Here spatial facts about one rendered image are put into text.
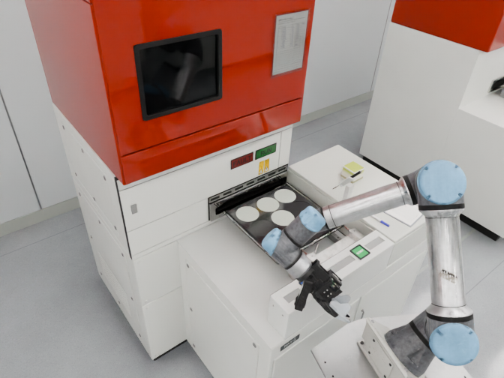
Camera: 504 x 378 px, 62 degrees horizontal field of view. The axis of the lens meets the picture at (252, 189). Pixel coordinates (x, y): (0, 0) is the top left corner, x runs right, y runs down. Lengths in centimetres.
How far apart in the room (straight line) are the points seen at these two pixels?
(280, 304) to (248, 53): 85
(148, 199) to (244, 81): 56
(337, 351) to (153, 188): 86
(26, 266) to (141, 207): 158
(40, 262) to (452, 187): 254
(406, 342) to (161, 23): 117
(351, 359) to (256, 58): 107
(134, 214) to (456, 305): 109
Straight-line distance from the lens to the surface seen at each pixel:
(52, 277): 296
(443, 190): 119
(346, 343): 155
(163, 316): 213
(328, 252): 172
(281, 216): 181
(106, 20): 123
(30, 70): 287
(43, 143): 307
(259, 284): 165
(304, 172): 198
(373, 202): 134
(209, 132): 153
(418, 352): 141
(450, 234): 122
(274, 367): 163
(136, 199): 158
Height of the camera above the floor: 209
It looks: 38 degrees down
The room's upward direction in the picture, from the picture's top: 3 degrees clockwise
